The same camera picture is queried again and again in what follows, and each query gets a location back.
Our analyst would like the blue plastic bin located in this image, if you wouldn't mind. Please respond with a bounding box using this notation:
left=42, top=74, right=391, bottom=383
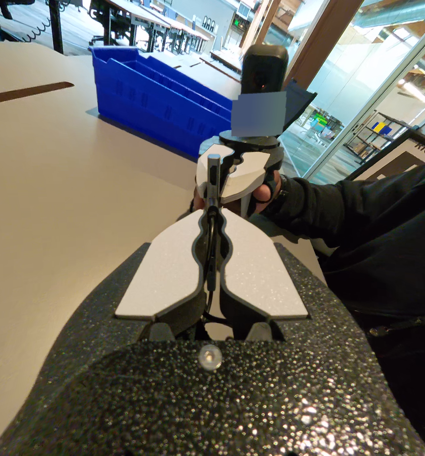
left=89, top=45, right=235, bottom=159

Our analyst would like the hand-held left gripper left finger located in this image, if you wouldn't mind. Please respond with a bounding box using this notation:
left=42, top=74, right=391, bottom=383
left=114, top=209, right=210, bottom=340

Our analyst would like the person's black jacket torso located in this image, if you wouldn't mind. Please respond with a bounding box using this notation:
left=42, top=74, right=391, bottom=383
left=319, top=214, right=425, bottom=446

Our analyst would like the grey desk with chairs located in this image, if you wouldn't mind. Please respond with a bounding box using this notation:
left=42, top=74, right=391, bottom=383
left=105, top=0, right=210, bottom=55

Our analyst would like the black usb cable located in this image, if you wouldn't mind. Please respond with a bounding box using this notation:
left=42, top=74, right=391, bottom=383
left=202, top=208, right=231, bottom=325

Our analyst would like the black metal shelf rack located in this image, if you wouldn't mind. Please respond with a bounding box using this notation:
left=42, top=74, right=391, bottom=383
left=343, top=110, right=420, bottom=162

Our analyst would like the person's right hand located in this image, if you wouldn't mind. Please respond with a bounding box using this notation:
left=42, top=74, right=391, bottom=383
left=193, top=170, right=283, bottom=216

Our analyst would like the white black printed board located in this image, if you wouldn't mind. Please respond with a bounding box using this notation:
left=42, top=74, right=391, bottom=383
left=347, top=131, right=425, bottom=183

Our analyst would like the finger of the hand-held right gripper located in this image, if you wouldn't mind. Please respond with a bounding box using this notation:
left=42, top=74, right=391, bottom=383
left=195, top=144, right=237, bottom=196
left=220, top=151, right=274, bottom=204

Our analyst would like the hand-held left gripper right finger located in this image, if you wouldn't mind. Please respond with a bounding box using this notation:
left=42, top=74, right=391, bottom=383
left=217, top=208, right=310, bottom=340

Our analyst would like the grey usb hub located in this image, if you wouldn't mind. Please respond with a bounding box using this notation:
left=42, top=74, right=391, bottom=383
left=207, top=153, right=222, bottom=209

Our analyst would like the person's right forearm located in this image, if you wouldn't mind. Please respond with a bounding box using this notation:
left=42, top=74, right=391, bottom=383
left=260, top=157, right=425, bottom=250

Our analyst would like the wooden support column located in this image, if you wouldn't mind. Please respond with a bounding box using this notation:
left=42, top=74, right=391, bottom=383
left=292, top=0, right=365, bottom=90

